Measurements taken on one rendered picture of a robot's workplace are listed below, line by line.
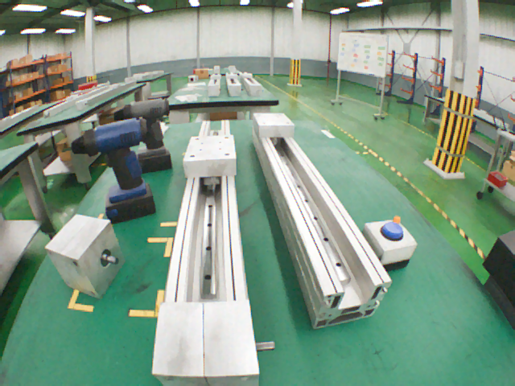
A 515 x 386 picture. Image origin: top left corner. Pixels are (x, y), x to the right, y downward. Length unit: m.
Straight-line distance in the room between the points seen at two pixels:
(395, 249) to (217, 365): 0.34
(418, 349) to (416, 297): 0.11
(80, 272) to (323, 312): 0.36
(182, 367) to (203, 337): 0.04
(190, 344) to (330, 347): 0.20
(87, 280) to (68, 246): 0.06
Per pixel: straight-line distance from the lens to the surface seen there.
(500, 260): 0.63
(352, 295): 0.38
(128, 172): 0.58
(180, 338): 0.27
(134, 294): 0.44
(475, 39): 3.67
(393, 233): 0.47
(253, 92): 2.11
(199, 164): 0.54
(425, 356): 0.42
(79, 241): 0.43
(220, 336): 0.26
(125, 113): 0.77
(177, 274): 0.34
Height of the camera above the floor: 1.11
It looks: 30 degrees down
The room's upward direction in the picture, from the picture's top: 1 degrees clockwise
